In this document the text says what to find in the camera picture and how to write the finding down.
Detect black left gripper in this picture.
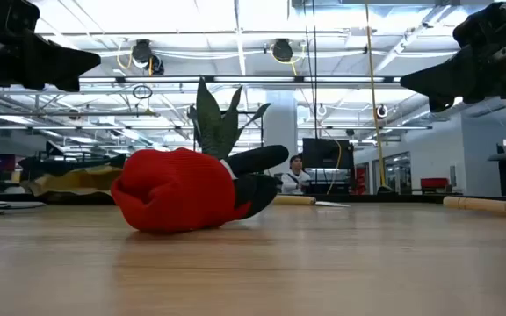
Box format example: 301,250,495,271
0,25,102,93

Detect hand fork wooden handle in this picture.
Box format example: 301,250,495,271
442,196,506,219

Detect green pruning shears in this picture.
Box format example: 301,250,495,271
0,200,47,218

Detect wide steel trowel wooden handle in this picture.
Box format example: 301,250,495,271
273,194,351,208

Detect red seat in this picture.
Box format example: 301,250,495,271
420,177,450,190

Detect red cabinet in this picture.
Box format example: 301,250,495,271
355,162,369,195

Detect black display screen on stand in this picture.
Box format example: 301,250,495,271
301,138,355,194

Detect green plant in white pot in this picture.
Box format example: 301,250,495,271
186,77,271,162

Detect person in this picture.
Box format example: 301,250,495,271
280,154,312,196

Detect black hanging cable ring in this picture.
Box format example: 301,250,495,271
132,83,154,100

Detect long yellow cable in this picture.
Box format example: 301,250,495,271
364,0,394,195

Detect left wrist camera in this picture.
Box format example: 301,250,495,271
0,0,41,32

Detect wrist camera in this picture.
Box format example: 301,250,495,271
452,0,506,44
0,0,41,32

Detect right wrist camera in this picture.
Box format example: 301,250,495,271
452,0,506,44

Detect black metal table frame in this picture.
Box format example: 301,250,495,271
0,190,506,205

